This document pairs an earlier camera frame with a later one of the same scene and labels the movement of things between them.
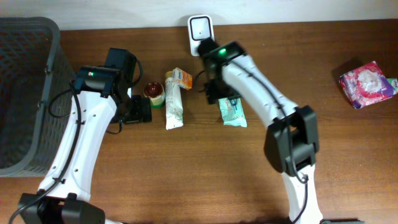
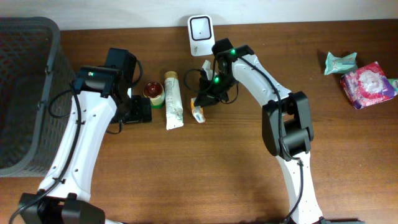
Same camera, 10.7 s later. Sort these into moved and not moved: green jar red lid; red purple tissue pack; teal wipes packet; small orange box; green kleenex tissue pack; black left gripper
Moved: teal wipes packet; small orange box
Not moved: black left gripper; green jar red lid; red purple tissue pack; green kleenex tissue pack
